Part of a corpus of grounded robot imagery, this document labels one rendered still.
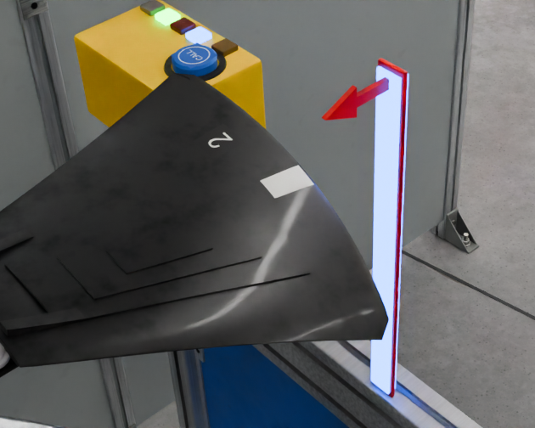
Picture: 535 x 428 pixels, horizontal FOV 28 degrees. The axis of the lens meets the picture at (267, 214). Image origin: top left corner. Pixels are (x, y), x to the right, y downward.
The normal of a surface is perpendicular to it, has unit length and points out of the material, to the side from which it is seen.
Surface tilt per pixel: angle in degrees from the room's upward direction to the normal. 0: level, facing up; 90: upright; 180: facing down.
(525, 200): 0
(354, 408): 90
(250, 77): 90
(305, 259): 24
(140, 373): 90
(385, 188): 90
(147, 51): 0
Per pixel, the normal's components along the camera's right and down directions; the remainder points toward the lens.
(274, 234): 0.28, -0.63
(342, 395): -0.76, 0.45
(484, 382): -0.05, -0.76
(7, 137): 0.65, 0.47
